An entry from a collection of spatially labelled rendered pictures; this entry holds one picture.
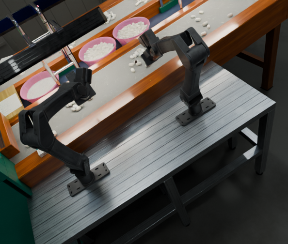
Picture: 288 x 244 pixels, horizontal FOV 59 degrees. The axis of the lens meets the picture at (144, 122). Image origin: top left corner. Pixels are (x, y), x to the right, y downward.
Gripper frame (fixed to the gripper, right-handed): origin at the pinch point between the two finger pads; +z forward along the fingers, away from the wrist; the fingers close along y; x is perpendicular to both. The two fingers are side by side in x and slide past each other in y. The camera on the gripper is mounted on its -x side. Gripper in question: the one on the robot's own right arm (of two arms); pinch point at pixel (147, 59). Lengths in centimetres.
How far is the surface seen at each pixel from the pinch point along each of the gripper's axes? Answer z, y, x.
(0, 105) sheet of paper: 39, 82, -29
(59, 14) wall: 194, -6, -117
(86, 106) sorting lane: 8.8, 40.9, 2.2
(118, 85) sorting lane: 8.4, 20.1, 2.5
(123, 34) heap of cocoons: 43, -11, -27
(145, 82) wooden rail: -3.4, 9.3, 9.4
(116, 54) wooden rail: 24.9, 6.4, -14.9
